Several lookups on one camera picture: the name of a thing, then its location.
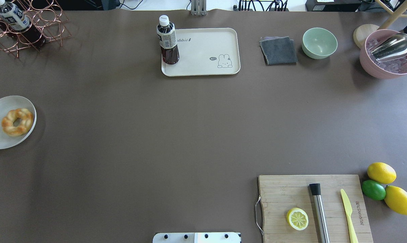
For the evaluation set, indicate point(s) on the light grey round plate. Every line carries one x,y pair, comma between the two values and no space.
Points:
10,103

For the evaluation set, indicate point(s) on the cream rabbit serving tray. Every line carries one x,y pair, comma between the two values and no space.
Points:
207,51

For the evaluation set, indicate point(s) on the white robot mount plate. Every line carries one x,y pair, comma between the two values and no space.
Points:
198,237

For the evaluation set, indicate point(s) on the green lime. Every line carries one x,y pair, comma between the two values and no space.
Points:
373,190

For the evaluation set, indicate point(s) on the tea bottle in rack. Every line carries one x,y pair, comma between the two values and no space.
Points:
21,23

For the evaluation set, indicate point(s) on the halved lemon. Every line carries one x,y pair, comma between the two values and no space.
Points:
297,218

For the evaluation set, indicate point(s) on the steel muddler black tip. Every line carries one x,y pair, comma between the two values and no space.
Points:
322,229

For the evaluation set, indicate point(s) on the copper wire bottle rack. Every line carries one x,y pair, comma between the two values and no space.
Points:
47,24

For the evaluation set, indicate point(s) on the dark grey folded cloth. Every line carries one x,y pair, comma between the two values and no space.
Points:
278,50

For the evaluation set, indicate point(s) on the whole lemon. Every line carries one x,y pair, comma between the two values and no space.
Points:
381,172
396,199

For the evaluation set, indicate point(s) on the steel ice scoop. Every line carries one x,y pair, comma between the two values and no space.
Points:
393,48

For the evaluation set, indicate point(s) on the mint green bowl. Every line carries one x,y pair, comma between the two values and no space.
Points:
319,43

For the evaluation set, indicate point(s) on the pink ice bowl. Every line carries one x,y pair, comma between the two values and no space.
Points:
369,64

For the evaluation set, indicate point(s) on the wooden cutting board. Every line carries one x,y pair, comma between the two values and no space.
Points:
280,193

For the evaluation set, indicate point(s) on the whole lemon rear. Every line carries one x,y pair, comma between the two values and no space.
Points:
381,172

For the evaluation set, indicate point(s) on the dark tea bottle on tray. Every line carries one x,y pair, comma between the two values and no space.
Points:
167,40

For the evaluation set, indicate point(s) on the whole lemon front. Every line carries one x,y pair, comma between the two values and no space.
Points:
396,199

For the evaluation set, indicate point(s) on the glazed twisted ring donut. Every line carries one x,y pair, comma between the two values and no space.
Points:
17,122

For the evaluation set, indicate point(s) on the yellow plastic knife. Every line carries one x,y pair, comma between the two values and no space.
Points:
348,212

